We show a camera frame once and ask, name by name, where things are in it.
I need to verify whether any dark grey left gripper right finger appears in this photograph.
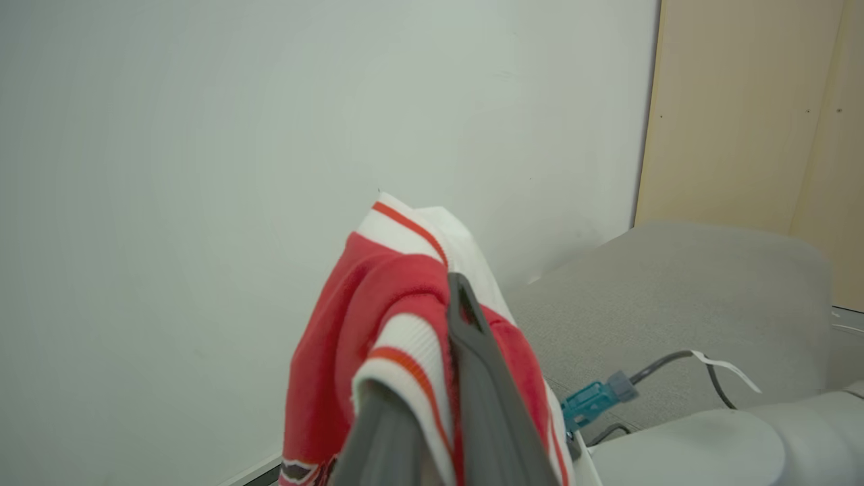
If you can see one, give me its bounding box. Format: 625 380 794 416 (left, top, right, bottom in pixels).
447 272 561 486

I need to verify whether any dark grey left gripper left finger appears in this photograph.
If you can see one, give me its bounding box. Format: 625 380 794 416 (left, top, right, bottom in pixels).
329 381 446 486

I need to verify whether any red white striped garment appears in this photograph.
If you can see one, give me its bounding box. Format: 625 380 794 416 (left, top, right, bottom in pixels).
279 192 576 486

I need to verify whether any white black baseboard strip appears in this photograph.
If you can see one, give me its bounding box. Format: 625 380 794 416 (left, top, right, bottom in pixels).
216 454 283 486

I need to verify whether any grey fabric sofa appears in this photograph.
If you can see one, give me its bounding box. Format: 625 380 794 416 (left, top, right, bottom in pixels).
506 221 834 446

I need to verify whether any beige wooden door panel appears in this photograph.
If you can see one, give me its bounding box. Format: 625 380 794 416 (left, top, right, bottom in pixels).
633 0 864 313

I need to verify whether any black cable with teal connector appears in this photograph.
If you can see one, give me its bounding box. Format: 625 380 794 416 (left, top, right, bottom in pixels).
560 350 740 446

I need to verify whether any white cable tag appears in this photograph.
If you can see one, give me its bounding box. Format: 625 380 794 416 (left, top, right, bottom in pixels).
690 350 762 394

